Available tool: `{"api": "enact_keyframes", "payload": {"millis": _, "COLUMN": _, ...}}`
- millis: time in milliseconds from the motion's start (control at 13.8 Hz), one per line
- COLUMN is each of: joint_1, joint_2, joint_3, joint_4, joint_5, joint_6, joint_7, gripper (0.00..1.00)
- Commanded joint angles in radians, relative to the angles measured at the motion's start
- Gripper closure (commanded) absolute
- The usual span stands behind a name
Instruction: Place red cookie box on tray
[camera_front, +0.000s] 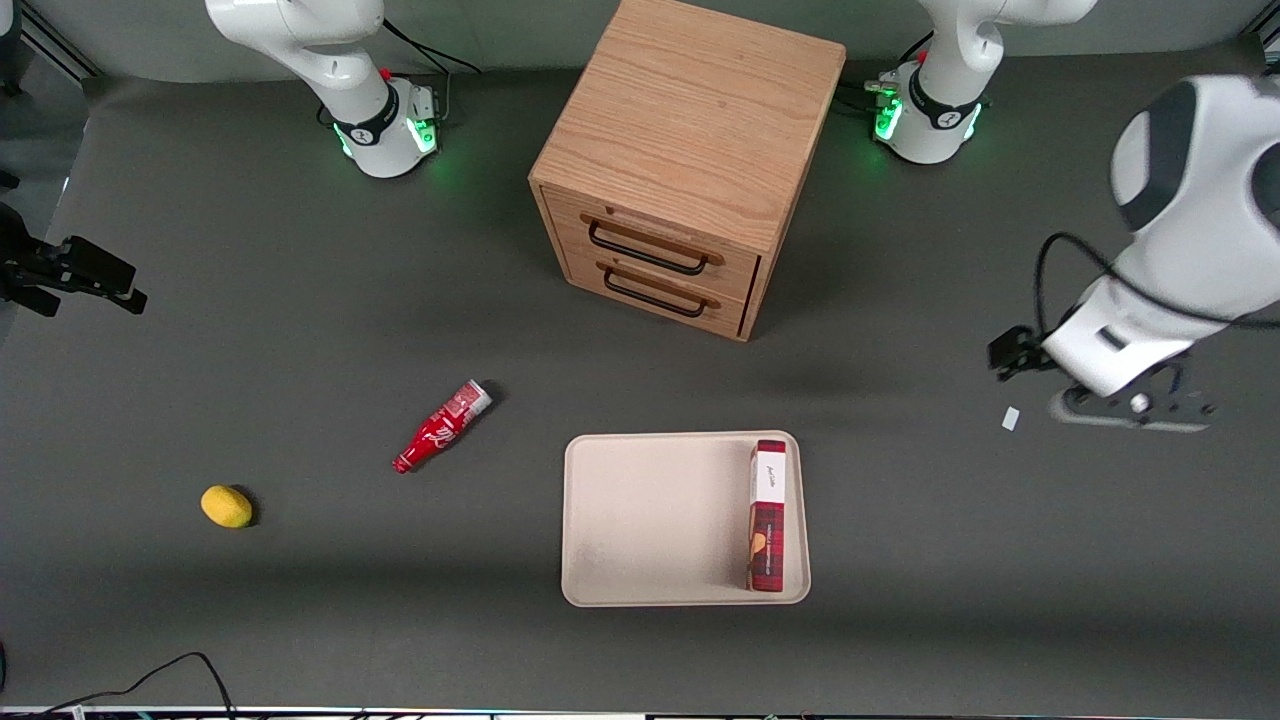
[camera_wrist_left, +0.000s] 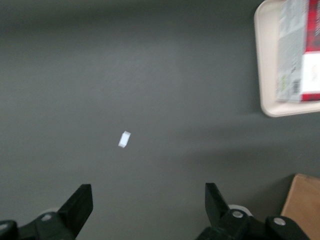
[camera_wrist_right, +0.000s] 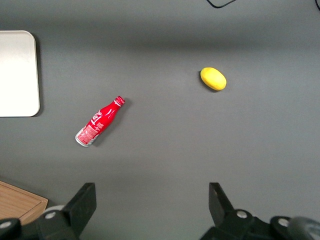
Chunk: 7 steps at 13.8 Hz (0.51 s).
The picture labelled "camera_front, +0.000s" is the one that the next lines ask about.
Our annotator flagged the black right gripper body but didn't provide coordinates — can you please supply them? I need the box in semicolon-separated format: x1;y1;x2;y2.
0;200;65;289

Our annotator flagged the red plaid cookie box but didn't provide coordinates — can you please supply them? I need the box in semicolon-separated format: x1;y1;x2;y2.
746;438;788;593

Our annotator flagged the white rectangular tray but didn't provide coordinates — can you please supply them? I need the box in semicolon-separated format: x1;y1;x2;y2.
561;430;812;609

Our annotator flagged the yellow lemon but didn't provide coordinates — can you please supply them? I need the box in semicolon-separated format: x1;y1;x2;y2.
200;485;254;529

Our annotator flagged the red cola bottle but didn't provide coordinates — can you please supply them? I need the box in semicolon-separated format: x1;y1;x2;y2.
392;379;494;475

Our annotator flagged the wooden drawer cabinet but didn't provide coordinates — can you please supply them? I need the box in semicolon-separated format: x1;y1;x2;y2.
528;0;848;343

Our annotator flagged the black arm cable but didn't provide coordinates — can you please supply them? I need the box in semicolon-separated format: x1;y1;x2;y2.
1033;232;1280;346

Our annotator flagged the aluminium frame rail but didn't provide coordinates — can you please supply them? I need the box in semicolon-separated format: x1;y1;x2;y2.
20;0;101;81

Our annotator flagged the wooden drawer, long handle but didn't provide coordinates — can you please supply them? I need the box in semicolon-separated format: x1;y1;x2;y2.
543;186;761;301

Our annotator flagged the wooden drawer, short handle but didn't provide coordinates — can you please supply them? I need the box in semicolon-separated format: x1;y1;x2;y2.
565;250;753;339

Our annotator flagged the black base cable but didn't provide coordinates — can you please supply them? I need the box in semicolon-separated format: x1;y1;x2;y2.
383;18;483;76
838;35;936;116

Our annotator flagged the short black drawer handle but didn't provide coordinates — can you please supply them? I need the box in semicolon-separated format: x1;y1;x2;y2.
602;265;709;319

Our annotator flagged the long black drawer handle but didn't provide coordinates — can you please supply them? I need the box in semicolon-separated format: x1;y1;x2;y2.
586;218;713;277

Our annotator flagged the black looped cable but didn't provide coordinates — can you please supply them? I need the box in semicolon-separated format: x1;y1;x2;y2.
0;652;238;720

